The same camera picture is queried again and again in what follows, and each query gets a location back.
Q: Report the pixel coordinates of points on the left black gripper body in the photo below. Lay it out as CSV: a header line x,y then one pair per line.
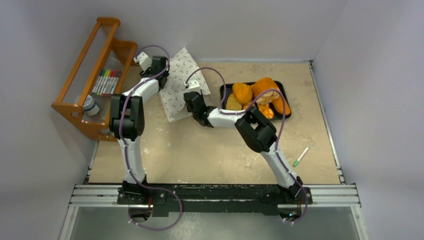
x,y
147,72

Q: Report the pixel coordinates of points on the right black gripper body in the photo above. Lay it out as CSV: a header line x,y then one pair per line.
x,y
192,100

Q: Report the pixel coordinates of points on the white patterned paper bag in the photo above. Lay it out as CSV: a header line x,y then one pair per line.
x,y
182,68

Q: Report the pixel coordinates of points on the sliced seeded fake bread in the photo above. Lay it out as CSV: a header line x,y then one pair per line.
x,y
232,104

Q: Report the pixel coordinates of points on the lumpy orange fake bread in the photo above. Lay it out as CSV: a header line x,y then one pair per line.
x,y
242,92

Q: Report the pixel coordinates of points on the large fake bread loaf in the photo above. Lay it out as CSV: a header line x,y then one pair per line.
x,y
262,85

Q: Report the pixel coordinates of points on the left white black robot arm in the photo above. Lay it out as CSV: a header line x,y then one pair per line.
x,y
127,123

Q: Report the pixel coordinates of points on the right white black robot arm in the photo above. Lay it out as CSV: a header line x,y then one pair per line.
x,y
258,133

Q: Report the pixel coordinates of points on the black plastic tray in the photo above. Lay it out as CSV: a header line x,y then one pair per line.
x,y
226,89

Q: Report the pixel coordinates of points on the set of coloured markers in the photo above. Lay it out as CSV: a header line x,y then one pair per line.
x,y
106,82

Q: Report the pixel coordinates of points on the orange wooden shelf rack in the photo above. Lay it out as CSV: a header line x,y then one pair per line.
x,y
102,50

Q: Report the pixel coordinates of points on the white blue tape roll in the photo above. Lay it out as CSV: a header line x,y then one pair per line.
x,y
90,106

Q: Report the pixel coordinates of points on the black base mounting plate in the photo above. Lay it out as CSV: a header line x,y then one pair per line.
x,y
267,199

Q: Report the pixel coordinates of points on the green tipped white marker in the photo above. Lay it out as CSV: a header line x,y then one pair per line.
x,y
296,162

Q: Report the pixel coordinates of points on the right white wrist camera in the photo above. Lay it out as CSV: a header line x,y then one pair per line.
x,y
192,85

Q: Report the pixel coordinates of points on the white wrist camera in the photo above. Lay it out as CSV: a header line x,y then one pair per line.
x,y
143,60
192,85

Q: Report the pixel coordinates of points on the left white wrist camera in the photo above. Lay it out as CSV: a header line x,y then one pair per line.
x,y
143,60

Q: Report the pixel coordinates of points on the aluminium rail frame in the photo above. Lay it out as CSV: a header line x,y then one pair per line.
x,y
206,182

